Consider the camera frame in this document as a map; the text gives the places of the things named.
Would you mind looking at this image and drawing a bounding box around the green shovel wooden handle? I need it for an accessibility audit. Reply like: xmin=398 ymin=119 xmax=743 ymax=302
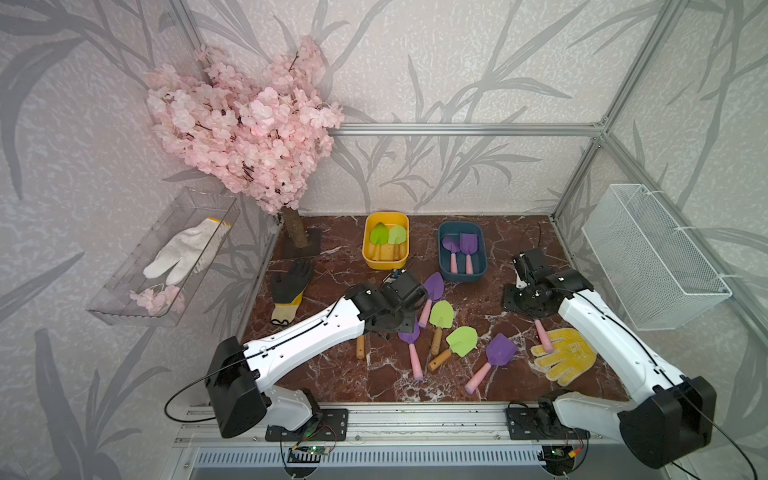
xmin=429 ymin=300 xmax=454 ymax=356
xmin=428 ymin=326 xmax=478 ymax=372
xmin=387 ymin=225 xmax=407 ymax=260
xmin=356 ymin=335 xmax=366 ymax=360

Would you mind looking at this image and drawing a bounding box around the purple shovel pink handle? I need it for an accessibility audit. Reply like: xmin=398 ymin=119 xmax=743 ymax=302
xmin=459 ymin=233 xmax=478 ymax=275
xmin=465 ymin=334 xmax=518 ymax=394
xmin=534 ymin=319 xmax=554 ymax=354
xmin=418 ymin=272 xmax=444 ymax=329
xmin=441 ymin=235 xmax=460 ymax=274
xmin=398 ymin=324 xmax=424 ymax=381

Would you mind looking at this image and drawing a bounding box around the large green shovel blue tip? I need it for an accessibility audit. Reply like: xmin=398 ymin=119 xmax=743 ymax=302
xmin=369 ymin=222 xmax=389 ymax=261

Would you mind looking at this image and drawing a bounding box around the yellow plastic storage box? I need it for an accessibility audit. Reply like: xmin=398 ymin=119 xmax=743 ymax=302
xmin=361 ymin=211 xmax=410 ymax=270

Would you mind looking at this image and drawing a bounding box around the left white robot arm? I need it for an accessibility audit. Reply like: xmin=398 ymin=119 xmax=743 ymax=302
xmin=203 ymin=271 xmax=427 ymax=439

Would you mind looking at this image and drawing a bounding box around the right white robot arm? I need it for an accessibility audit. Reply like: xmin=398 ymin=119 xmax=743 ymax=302
xmin=502 ymin=249 xmax=717 ymax=469

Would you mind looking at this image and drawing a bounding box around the dark teal storage box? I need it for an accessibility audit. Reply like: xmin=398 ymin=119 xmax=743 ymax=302
xmin=438 ymin=221 xmax=488 ymax=283

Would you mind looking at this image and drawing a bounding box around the yellow dotted work glove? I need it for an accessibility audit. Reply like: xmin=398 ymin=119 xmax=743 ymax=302
xmin=530 ymin=328 xmax=597 ymax=387

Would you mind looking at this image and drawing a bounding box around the black and yellow glove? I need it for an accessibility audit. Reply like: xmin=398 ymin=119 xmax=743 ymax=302
xmin=269 ymin=260 xmax=314 ymax=327

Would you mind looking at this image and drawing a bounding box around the white cotton glove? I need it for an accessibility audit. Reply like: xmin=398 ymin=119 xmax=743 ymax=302
xmin=143 ymin=218 xmax=232 ymax=285

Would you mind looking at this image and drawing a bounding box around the pink cherry blossom tree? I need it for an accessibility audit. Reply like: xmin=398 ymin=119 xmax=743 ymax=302
xmin=146 ymin=36 xmax=344 ymax=249

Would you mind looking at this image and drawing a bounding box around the pink blossom sprig on shelf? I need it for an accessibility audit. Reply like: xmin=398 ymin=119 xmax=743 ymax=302
xmin=129 ymin=284 xmax=186 ymax=316

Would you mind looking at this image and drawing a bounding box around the aluminium front rail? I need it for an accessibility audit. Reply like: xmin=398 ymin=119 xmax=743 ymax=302
xmin=173 ymin=403 xmax=679 ymax=448

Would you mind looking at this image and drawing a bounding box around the white wire mesh basket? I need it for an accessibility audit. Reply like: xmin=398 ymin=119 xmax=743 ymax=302
xmin=582 ymin=184 xmax=732 ymax=331

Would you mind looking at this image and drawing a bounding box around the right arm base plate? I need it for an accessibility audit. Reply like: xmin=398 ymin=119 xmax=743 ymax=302
xmin=505 ymin=402 xmax=591 ymax=444

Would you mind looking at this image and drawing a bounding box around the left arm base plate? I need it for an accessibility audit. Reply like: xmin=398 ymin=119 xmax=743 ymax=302
xmin=265 ymin=408 xmax=350 ymax=443

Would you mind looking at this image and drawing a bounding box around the clear acrylic wall shelf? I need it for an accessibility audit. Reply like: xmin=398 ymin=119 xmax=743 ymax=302
xmin=86 ymin=188 xmax=241 ymax=327

